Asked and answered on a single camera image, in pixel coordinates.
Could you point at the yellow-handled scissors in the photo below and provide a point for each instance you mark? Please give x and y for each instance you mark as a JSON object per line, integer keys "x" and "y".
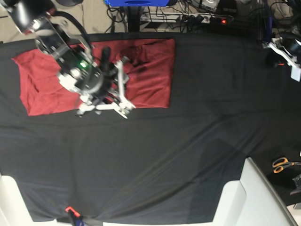
{"x": 283, "y": 163}

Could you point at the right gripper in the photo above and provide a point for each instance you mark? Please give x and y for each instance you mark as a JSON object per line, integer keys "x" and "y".
{"x": 78, "y": 71}

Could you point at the blue clamp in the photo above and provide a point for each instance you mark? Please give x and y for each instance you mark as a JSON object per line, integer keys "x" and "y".
{"x": 75, "y": 218}
{"x": 268, "y": 22}

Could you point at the black table cloth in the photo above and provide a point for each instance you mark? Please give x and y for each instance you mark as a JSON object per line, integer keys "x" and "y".
{"x": 159, "y": 166}

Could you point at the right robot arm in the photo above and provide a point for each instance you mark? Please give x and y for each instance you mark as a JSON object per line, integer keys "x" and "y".
{"x": 24, "y": 12}

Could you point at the black stand post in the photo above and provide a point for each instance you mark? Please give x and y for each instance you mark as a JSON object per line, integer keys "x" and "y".
{"x": 133, "y": 18}

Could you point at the blue clamp at bottom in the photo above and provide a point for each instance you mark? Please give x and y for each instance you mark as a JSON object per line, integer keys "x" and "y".
{"x": 75, "y": 218}

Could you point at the blue clamp at right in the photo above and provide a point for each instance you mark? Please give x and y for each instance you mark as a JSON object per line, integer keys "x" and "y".
{"x": 268, "y": 22}

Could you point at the white table frame right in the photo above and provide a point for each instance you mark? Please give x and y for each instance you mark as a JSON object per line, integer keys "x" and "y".
{"x": 251, "y": 201}

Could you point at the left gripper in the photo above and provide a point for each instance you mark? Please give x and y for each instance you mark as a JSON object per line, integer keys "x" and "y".
{"x": 292, "y": 43}

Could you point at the blue plastic box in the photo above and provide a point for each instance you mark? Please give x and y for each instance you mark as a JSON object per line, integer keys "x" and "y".
{"x": 136, "y": 3}

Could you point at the red long-sleeve shirt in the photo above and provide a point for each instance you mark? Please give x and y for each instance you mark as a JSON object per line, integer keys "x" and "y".
{"x": 150, "y": 71}

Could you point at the white power strip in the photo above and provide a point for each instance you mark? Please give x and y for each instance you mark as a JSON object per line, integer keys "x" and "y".
{"x": 205, "y": 18}

